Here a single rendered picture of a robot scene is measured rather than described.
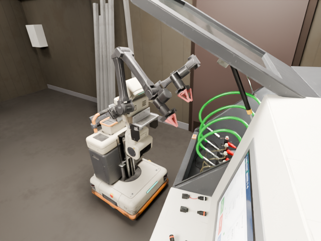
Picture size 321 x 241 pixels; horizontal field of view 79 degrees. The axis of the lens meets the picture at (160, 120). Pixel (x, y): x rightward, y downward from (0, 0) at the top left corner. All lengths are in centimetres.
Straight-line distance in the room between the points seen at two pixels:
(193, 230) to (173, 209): 13
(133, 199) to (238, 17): 233
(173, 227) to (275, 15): 233
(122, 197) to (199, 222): 119
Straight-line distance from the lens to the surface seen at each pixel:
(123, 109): 138
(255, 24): 271
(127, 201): 203
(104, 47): 374
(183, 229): 98
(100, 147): 187
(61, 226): 243
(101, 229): 225
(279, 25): 267
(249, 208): 54
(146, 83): 119
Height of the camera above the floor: 181
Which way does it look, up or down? 28 degrees down
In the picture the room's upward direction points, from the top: 3 degrees counter-clockwise
